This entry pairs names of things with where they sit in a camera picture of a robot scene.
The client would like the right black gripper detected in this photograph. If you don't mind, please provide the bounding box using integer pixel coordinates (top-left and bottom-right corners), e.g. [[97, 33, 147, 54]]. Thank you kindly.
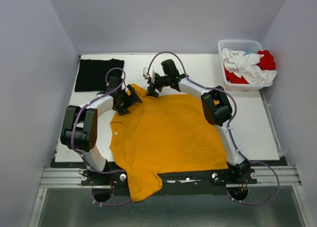
[[146, 74, 170, 98]]

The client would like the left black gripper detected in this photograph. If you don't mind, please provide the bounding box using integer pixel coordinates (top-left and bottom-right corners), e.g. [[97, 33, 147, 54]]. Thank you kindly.
[[116, 85, 142, 115]]

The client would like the yellow t shirt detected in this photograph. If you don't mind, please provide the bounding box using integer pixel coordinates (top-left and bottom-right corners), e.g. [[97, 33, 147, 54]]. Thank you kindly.
[[110, 84, 227, 202]]

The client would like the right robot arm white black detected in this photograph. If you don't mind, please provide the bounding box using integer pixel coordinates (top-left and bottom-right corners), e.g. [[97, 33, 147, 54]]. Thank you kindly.
[[143, 59, 250, 183]]

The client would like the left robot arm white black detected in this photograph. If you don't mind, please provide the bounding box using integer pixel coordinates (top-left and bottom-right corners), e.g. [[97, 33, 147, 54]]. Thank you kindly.
[[60, 77, 142, 185]]

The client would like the folded black t shirt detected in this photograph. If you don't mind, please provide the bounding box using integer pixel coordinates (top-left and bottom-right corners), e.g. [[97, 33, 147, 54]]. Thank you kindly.
[[74, 59, 124, 92]]

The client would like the white t shirt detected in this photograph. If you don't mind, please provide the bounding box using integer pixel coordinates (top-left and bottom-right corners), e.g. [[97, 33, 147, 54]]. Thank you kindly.
[[221, 48, 277, 87]]

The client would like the white plastic laundry basket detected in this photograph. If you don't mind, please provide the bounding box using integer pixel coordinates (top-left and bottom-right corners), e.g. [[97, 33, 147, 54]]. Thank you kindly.
[[218, 39, 277, 91]]

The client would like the red t shirt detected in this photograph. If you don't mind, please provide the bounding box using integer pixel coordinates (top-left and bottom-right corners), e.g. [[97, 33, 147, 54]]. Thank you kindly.
[[225, 49, 277, 84]]

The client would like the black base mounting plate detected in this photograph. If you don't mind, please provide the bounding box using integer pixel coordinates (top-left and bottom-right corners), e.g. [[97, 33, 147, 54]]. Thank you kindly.
[[49, 160, 261, 197]]

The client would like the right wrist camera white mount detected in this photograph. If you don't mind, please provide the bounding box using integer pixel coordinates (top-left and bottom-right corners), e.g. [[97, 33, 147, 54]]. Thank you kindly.
[[143, 67, 160, 85]]

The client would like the aluminium extrusion rail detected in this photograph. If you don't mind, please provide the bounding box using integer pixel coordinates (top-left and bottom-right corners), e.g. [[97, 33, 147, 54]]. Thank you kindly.
[[40, 166, 302, 188]]

